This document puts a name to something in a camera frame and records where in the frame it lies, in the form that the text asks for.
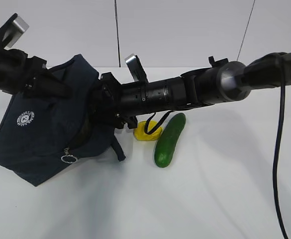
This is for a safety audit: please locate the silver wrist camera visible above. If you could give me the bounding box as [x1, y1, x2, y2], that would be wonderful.
[125, 54, 148, 83]
[0, 13, 29, 48]

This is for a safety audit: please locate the green cucumber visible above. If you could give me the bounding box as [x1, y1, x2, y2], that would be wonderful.
[154, 113, 186, 168]

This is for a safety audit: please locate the dark navy fabric lunch bag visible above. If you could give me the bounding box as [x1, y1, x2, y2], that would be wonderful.
[0, 54, 125, 186]

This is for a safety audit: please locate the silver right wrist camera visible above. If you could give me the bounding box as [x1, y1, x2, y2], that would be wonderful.
[125, 54, 148, 83]

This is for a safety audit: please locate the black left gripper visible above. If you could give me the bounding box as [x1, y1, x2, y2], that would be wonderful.
[10, 49, 71, 98]

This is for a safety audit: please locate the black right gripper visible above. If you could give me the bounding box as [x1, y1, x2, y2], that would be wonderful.
[90, 72, 137, 129]

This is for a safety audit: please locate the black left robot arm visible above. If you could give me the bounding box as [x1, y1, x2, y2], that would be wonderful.
[0, 42, 72, 99]

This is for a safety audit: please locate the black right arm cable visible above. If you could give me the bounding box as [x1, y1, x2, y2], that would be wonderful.
[144, 54, 290, 239]

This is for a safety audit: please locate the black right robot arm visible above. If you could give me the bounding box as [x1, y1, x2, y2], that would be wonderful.
[89, 52, 291, 128]

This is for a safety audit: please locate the yellow lemon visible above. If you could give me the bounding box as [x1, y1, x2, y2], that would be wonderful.
[133, 121, 163, 141]

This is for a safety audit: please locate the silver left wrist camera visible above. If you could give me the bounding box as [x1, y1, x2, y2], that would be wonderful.
[0, 13, 29, 48]

